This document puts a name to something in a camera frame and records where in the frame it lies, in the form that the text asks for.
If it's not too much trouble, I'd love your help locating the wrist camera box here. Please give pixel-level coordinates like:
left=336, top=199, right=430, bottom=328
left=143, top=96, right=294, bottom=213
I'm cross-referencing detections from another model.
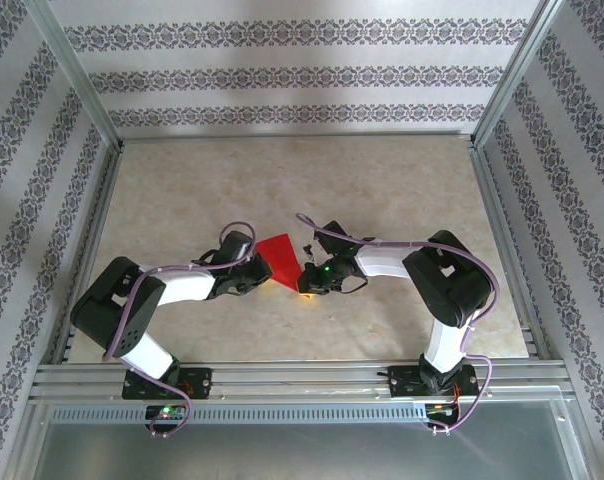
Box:
left=216, top=229, right=256, bottom=264
left=314, top=221, right=353, bottom=254

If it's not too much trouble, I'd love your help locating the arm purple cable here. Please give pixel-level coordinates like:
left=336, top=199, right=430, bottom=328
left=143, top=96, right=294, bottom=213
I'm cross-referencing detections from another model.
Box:
left=295, top=212, right=498, bottom=436
left=104, top=221, right=257, bottom=440

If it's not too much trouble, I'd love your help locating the grey metal sheet panel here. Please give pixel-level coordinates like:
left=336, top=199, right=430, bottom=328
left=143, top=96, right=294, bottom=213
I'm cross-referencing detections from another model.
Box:
left=24, top=399, right=591, bottom=480

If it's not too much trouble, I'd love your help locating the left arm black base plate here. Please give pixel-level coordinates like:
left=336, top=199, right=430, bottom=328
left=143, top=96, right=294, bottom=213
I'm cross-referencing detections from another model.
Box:
left=121, top=366, right=214, bottom=401

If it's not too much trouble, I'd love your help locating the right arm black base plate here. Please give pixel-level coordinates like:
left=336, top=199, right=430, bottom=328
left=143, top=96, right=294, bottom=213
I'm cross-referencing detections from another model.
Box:
left=387, top=363, right=479, bottom=400

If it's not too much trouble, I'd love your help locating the grey slotted cable duct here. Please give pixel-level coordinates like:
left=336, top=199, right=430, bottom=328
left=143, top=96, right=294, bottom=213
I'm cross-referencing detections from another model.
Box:
left=49, top=403, right=428, bottom=424

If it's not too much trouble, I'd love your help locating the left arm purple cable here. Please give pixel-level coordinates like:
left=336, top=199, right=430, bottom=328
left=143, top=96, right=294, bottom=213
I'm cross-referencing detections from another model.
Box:
left=104, top=221, right=257, bottom=440

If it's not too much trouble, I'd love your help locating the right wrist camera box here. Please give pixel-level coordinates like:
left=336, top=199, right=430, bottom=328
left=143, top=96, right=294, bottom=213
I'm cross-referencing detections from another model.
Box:
left=314, top=221, right=353, bottom=254

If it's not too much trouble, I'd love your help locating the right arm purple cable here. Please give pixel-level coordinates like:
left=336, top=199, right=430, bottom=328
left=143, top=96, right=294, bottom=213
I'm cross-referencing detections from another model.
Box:
left=295, top=212, right=498, bottom=436

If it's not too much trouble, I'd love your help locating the aluminium rear rail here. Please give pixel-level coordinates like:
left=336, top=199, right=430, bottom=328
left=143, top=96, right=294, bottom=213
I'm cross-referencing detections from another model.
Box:
left=116, top=130, right=478, bottom=144

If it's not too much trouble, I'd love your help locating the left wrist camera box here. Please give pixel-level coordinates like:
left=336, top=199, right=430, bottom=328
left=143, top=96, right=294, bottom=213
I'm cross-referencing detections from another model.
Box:
left=216, top=229, right=256, bottom=264

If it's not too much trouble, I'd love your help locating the aluminium side rail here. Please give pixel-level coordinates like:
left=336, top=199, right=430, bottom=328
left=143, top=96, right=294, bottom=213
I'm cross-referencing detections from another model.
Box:
left=469, top=142, right=551, bottom=361
left=51, top=144, right=126, bottom=366

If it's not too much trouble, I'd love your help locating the red paper sheet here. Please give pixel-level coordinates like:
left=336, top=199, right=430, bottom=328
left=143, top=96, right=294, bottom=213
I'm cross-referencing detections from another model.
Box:
left=254, top=232, right=306, bottom=295

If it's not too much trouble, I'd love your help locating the aluminium frame post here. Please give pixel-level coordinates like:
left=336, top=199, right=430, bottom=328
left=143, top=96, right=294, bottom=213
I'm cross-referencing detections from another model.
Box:
left=24, top=0, right=126, bottom=151
left=474, top=0, right=571, bottom=151

